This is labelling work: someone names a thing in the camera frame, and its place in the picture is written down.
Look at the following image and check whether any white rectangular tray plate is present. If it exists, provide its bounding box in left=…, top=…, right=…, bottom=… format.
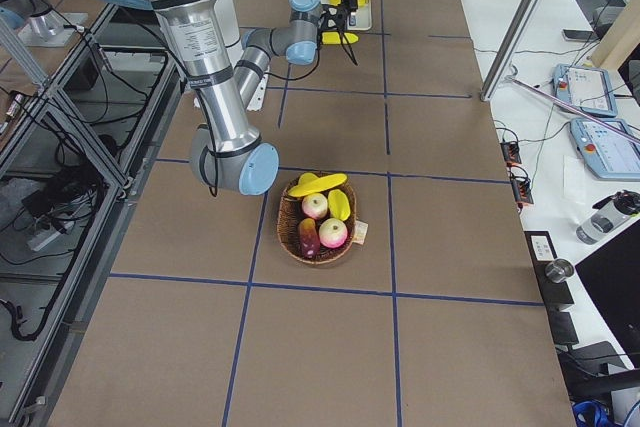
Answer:
left=321, top=0, right=373, bottom=31

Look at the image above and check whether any brown wicker basket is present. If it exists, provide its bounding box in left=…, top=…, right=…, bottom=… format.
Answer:
left=276, top=179, right=357, bottom=266

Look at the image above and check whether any yellow orange fruit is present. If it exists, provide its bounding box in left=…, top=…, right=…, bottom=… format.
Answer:
left=287, top=172, right=348, bottom=198

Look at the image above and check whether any pink grabber stick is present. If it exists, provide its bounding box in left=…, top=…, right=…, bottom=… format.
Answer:
left=504, top=65, right=640, bottom=143

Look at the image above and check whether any pink white apple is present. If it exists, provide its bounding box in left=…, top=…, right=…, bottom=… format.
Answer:
left=319, top=218, right=348, bottom=249
left=301, top=193, right=328, bottom=220

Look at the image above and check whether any paper price tag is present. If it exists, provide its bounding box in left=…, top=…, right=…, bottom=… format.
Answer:
left=353, top=220, right=369, bottom=245

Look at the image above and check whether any dark purple mango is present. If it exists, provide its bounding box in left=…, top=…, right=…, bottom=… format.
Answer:
left=298, top=218, right=320, bottom=259

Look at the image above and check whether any orange black power strip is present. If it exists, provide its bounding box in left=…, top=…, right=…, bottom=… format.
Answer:
left=500, top=140, right=534, bottom=210

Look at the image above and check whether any blue teach pendant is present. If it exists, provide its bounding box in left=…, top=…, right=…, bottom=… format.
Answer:
left=570, top=118, right=639, bottom=181
left=553, top=64, right=618, bottom=118

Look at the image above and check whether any clear water bottle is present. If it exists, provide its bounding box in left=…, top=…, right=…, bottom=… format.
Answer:
left=575, top=190, right=639, bottom=245

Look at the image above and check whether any black monitor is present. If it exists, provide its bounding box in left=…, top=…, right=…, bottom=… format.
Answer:
left=577, top=226, right=639, bottom=367

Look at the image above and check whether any aluminium frame post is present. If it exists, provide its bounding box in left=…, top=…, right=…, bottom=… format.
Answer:
left=480, top=0, right=542, bottom=101

